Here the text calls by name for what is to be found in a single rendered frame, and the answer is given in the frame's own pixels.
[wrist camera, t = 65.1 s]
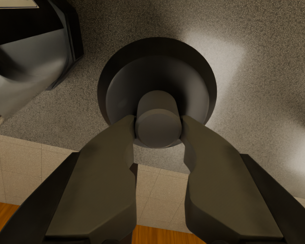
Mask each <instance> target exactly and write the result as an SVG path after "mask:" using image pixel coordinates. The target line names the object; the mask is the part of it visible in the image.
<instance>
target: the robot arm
mask: <svg viewBox="0 0 305 244"><path fill-rule="evenodd" d="M136 120H137V116H134V115H127V116H125V117H124V118H122V119H121V120H119V121H117V122H116V123H114V124H113V125H111V126H110V127H108V128H107V129H105V130H103V131H102V132H101V133H99V134H98V135H96V136H95V137H94V138H92V139H91V140H90V141H89V142H88V143H87V144H86V145H85V146H84V147H83V148H82V149H81V150H80V151H79V152H72V153H71V154H70V155H69V156H68V157H67V158H66V159H65V160H64V161H63V162H62V163H61V164H60V165H59V166H58V167H57V168H56V169H55V170H54V171H53V172H52V173H51V174H50V175H49V176H48V177H47V178H46V179H45V180H44V181H43V182H42V183H41V184H40V185H39V186H38V187H37V188H36V189H35V190H34V191H33V193H32V194H31V195H30V196H29V197H28V198H27V199H26V200H25V201H24V202H23V203H22V204H21V205H20V206H19V207H18V209H17V210H16V211H15V212H14V214H13V215H12V216H11V217H10V219H9V220H8V221H7V222H6V224H5V225H4V227H3V228H2V229H1V231H0V244H120V242H119V241H120V240H122V239H123V238H124V237H125V236H127V235H128V234H129V233H131V232H132V231H133V230H134V229H135V227H136V225H137V203H136V180H135V175H134V174H133V172H132V171H131V170H130V169H129V168H130V166H131V165H132V164H133V162H134V153H133V142H134V141H135V139H137V136H136V133H135V124H136ZM180 120H181V124H182V132H181V135H180V137H179V138H178V139H180V140H181V142H182V143H183V144H184V146H185V150H184V158H183V162H184V164H185V165H186V166H187V167H188V169H189V171H190V174H189V176H188V182H187V188H186V195H185V201H184V209H185V223H186V226H187V228H188V229H189V230H190V231H191V232H192V233H193V234H194V235H196V236H197V237H199V238H200V239H201V240H203V241H204V242H205V243H206V244H305V207H304V206H303V205H302V204H301V203H300V202H298V201H297V200H296V199H295V198H294V197H293V196H292V195H291V194H290V193H289V192H288V191H287V190H286V189H285V188H284V187H283V186H281V185H280V184H279V183H278V182H277V181H276V180H275V179H274V178H273V177H272V176H271V175H270V174H269V173H268V172H267V171H265V170H264V169H263V168H262V167H261V166H260V165H259V164H258V163H257V162H256V161H255V160H254V159H253V158H252V157H251V156H250V155H248V154H241V153H239V152H238V151H237V150H236V149H235V148H234V147H233V146H232V145H231V144H230V143H229V142H228V141H227V140H225V139H224V138H223V137H222V136H220V135H219V134H218V133H216V132H214V131H213V130H211V129H210V128H208V127H206V126H205V125H203V124H201V123H200V122H198V121H196V120H195V119H193V118H191V117H190V116H187V115H183V116H180Z"/></svg>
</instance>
